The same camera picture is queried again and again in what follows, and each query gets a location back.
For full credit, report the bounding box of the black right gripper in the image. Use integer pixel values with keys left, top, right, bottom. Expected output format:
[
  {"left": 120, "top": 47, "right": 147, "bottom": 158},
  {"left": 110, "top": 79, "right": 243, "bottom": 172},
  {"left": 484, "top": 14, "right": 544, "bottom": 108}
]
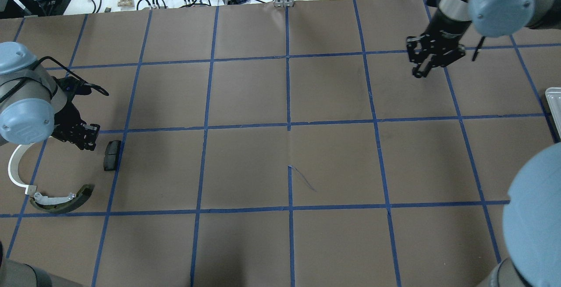
[{"left": 406, "top": 13, "right": 472, "bottom": 78}]

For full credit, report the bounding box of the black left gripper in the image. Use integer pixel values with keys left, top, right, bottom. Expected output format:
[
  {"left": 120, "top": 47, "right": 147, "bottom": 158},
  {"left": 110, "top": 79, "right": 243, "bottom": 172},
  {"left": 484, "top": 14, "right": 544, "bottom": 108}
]
[{"left": 51, "top": 77, "right": 110, "bottom": 151}]

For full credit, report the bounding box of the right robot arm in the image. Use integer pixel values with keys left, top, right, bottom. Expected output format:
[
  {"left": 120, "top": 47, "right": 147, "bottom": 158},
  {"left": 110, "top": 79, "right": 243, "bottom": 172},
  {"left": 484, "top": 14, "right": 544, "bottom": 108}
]
[{"left": 406, "top": 0, "right": 561, "bottom": 78}]

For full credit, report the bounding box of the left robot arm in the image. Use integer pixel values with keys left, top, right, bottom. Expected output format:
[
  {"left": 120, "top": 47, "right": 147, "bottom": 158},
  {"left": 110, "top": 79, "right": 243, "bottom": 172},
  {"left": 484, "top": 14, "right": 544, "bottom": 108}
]
[{"left": 0, "top": 42, "right": 108, "bottom": 151}]

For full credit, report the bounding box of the silver metal tray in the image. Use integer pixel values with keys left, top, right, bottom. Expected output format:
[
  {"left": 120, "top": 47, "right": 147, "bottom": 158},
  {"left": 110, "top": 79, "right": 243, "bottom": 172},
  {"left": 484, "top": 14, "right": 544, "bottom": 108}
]
[{"left": 545, "top": 87, "right": 561, "bottom": 136}]

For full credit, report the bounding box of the grey brake pad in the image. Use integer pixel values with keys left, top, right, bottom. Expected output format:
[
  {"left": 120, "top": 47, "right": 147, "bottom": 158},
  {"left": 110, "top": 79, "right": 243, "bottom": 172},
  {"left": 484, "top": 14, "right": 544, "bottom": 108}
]
[{"left": 103, "top": 140, "right": 122, "bottom": 172}]

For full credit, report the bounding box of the dark brake shoe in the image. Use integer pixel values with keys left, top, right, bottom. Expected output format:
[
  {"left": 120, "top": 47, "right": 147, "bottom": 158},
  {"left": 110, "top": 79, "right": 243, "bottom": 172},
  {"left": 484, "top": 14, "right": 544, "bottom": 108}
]
[{"left": 29, "top": 184, "right": 96, "bottom": 214}]

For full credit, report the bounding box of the white curved plastic piece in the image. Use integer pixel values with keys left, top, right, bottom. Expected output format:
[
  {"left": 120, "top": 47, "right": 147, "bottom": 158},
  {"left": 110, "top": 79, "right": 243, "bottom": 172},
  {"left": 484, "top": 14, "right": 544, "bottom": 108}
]
[{"left": 7, "top": 143, "right": 37, "bottom": 196}]

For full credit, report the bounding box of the brown paper table mat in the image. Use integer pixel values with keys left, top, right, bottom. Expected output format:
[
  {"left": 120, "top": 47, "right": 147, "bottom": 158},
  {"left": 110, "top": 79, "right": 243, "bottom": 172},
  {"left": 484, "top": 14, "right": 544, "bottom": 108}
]
[{"left": 1, "top": 0, "right": 560, "bottom": 287}]

